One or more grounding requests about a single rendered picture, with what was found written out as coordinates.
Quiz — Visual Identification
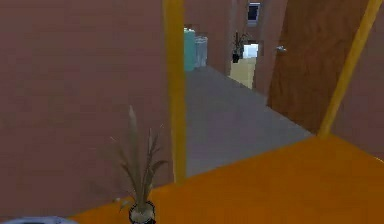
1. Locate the pale blue tall cabinet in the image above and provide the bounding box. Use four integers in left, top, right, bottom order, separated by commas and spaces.
194, 35, 209, 69

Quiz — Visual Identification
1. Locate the teal tall cabinet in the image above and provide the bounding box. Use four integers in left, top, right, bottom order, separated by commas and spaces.
183, 27, 197, 72

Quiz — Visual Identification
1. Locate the green plant in black pot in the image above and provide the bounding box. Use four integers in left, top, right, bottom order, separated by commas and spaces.
231, 31, 248, 64

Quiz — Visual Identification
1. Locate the dry grass house plant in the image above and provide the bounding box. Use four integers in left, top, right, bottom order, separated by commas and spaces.
109, 105, 169, 224

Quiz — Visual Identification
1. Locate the dark window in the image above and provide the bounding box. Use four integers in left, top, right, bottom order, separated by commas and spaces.
247, 2, 261, 24

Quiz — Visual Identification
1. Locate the brown wooden room door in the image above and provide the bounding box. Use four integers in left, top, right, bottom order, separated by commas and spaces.
266, 0, 372, 136

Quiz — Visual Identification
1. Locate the grey round object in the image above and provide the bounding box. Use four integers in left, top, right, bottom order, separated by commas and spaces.
0, 216, 79, 224

